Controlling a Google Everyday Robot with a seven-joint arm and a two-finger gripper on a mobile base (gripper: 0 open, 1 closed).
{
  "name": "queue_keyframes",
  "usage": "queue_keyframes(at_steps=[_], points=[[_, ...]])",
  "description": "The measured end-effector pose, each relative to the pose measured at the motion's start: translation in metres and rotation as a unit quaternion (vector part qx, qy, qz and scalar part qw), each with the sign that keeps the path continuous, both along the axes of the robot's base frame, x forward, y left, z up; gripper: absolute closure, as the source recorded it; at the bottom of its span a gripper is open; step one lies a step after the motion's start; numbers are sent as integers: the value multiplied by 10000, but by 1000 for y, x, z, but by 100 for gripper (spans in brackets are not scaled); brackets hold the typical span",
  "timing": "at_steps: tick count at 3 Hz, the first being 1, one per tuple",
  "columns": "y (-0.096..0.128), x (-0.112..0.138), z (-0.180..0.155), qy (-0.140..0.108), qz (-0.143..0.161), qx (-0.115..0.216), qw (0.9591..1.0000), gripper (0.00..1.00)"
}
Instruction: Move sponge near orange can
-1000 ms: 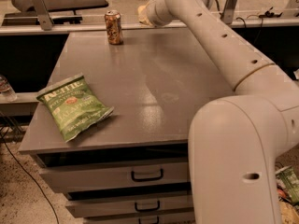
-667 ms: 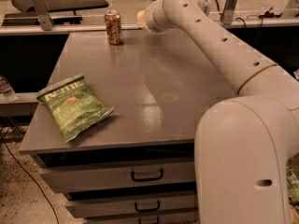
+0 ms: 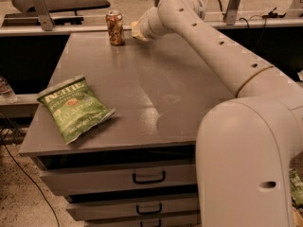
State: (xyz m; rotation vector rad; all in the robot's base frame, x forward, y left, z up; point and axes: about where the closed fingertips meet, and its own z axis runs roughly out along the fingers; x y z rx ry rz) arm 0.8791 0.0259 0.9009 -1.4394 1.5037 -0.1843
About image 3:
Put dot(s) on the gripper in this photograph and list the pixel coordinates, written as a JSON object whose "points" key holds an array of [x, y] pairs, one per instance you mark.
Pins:
{"points": [[144, 26]]}

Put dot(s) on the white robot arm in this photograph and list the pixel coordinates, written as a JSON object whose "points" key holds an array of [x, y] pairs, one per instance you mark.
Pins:
{"points": [[244, 146]]}

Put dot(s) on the orange soda can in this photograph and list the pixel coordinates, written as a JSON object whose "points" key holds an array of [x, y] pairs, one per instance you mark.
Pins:
{"points": [[114, 22]]}

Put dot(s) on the green jalapeno chip bag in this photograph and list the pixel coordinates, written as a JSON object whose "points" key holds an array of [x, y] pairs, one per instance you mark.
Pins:
{"points": [[74, 107]]}

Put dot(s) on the grey drawer cabinet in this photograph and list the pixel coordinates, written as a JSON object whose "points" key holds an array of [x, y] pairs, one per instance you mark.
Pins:
{"points": [[160, 90]]}

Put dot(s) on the clear plastic water bottle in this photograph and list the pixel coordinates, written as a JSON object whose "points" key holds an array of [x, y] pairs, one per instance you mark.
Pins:
{"points": [[6, 91]]}

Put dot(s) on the yellow snack bag in basket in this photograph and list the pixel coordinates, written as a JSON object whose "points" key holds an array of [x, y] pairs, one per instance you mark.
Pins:
{"points": [[298, 220]]}

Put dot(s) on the left metal bracket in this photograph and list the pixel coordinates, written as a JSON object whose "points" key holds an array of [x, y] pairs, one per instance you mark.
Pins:
{"points": [[44, 18]]}

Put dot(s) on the right metal bracket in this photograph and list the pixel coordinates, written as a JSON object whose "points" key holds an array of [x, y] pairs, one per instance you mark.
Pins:
{"points": [[231, 12]]}

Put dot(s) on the black top drawer handle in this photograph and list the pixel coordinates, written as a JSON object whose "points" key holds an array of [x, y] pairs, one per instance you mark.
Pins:
{"points": [[149, 178]]}

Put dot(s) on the black drawer handle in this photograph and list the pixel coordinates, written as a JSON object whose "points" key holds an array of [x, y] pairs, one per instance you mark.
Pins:
{"points": [[149, 178], [144, 210], [151, 223]]}

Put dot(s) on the black middle drawer handle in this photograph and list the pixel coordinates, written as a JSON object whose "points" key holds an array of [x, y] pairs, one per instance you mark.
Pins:
{"points": [[144, 210]]}

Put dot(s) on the black bottom drawer handle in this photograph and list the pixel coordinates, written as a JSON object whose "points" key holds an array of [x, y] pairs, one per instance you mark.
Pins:
{"points": [[151, 223]]}

